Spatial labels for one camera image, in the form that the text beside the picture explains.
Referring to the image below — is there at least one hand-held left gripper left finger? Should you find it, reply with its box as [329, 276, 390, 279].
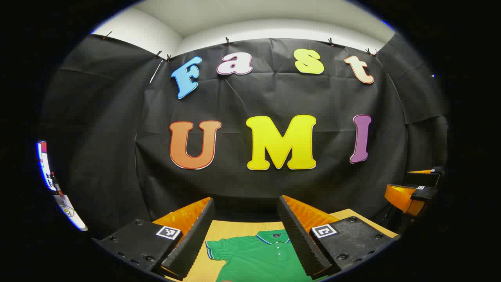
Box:
[92, 197, 215, 280]

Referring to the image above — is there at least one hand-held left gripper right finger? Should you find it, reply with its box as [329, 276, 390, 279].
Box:
[277, 195, 400, 280]

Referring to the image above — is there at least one green T-shirt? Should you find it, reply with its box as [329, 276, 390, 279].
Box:
[205, 229, 328, 282]

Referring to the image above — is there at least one white side table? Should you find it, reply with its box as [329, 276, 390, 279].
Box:
[53, 194, 88, 231]

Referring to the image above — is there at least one red capped bottle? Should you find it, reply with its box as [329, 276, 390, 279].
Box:
[51, 172, 64, 197]

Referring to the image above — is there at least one computer monitor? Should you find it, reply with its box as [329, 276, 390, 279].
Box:
[36, 141, 59, 192]

